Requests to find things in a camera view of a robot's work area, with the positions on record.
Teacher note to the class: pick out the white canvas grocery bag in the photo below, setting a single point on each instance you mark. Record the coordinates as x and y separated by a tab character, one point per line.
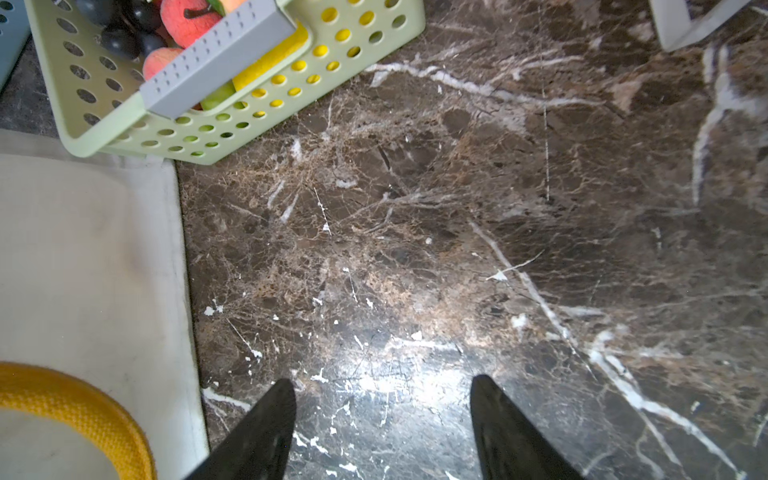
94	284

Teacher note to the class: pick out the black grape bunch toy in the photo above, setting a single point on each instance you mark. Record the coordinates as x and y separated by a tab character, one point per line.
129	29

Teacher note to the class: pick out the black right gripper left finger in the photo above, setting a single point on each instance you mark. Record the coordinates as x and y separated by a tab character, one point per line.
259	446

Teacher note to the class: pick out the red peach toy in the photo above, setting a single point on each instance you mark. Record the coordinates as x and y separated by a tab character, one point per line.
157	60
187	20

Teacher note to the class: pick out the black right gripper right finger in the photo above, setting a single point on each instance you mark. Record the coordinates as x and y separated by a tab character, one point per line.
509	446

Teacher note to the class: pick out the white wire wooden shelf rack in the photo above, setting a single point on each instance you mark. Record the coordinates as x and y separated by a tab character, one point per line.
676	28

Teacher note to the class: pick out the yellow banana toy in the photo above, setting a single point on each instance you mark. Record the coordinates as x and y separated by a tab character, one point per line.
275	56

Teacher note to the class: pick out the blue perforated basket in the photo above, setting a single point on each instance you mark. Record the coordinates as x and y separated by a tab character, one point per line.
15	30

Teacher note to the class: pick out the light green perforated basket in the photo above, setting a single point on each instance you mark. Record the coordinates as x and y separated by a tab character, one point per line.
190	111

